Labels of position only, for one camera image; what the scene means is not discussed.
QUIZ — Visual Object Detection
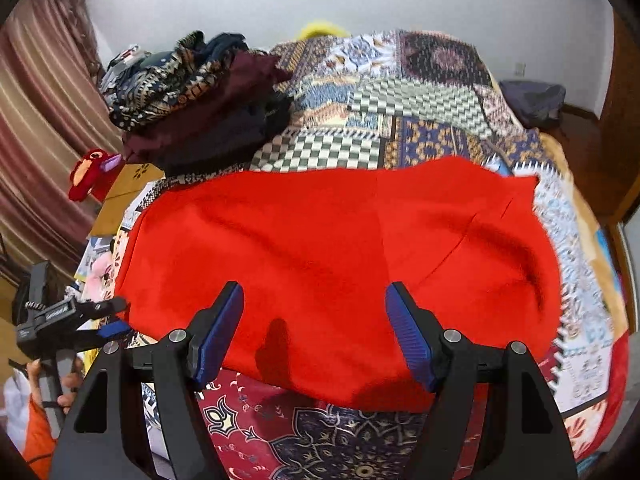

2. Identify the dark blue backpack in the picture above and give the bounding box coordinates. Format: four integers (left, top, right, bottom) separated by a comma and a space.
500, 79, 568, 131

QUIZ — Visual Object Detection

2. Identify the maroon folded garment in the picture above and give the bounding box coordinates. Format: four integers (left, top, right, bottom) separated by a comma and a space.
122, 50, 293, 161

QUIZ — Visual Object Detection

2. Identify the mustard yellow flat bag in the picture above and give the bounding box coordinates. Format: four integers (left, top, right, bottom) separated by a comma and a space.
90, 162, 166, 238

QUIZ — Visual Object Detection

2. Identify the red zip pullover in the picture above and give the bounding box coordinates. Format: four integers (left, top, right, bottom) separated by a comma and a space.
114, 156, 563, 413

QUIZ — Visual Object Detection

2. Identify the navy patterned folded garment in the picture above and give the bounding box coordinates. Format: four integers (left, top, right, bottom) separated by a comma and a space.
107, 30, 251, 131

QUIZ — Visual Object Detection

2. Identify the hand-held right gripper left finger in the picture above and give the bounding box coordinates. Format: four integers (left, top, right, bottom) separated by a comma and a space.
47, 281, 246, 480

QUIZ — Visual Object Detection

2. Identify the striped brown curtain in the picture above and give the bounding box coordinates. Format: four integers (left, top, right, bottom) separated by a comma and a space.
0, 0, 126, 283

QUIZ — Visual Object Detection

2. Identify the cartoon printed bed sheet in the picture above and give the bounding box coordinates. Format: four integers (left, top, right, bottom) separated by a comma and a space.
75, 210, 146, 293

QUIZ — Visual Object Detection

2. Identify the red plush toy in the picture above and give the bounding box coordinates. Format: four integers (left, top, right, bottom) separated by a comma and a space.
67, 147, 123, 204

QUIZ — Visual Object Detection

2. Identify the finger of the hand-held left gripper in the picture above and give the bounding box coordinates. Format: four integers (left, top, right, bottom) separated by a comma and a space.
75, 322, 133, 350
74, 296, 131, 330

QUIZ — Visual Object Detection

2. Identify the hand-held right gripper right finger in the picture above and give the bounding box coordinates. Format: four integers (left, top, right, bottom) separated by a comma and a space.
384, 281, 576, 480

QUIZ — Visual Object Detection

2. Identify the patchwork patterned blanket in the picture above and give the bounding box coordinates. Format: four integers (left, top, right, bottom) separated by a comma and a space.
75, 27, 631, 480

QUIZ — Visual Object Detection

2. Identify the dark navy folded garment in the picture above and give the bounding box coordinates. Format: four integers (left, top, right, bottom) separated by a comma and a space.
155, 95, 293, 176

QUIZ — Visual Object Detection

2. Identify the person's left hand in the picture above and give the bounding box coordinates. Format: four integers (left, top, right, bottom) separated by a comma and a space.
25, 357, 86, 413

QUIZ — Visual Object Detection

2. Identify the brown wooden door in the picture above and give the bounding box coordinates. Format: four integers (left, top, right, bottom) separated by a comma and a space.
597, 7, 640, 233

